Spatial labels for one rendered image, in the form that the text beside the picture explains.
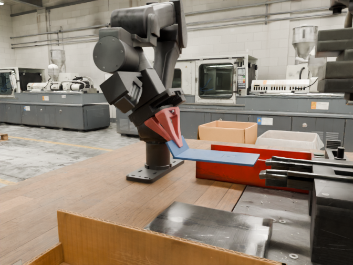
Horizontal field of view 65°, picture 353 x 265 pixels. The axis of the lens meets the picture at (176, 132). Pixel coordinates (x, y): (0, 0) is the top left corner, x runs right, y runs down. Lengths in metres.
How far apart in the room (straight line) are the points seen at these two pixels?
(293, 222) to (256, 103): 4.56
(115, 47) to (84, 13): 9.62
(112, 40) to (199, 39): 7.14
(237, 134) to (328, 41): 2.33
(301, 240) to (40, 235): 0.37
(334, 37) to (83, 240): 0.39
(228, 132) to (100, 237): 2.45
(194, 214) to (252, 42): 6.79
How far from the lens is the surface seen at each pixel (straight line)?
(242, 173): 0.62
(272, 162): 0.51
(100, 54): 0.47
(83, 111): 7.15
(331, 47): 0.41
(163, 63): 0.72
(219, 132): 2.75
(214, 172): 0.64
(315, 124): 4.93
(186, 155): 0.50
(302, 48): 5.57
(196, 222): 0.42
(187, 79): 5.46
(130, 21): 0.54
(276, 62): 6.92
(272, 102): 4.97
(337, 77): 0.37
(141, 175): 0.65
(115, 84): 0.45
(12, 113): 9.46
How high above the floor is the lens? 1.11
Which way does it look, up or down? 9 degrees down
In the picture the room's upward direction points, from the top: straight up
